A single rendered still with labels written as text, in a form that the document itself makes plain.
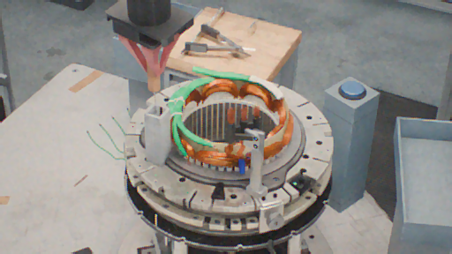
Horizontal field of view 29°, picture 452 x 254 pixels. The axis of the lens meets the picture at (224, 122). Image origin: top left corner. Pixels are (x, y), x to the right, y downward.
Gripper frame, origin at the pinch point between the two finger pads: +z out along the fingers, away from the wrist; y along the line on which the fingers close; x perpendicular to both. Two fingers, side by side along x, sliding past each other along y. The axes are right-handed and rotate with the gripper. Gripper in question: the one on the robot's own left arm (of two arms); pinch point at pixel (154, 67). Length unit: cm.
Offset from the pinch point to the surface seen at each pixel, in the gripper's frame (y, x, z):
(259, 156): 17.0, 1.3, 8.4
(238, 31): -12.8, 38.4, 23.0
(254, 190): 16.8, 0.8, 14.8
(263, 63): -3.2, 32.6, 22.2
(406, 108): -24, 162, 139
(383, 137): -23, 142, 137
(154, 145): 1.1, -2.2, 12.6
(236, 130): 13.8, 0.3, 4.4
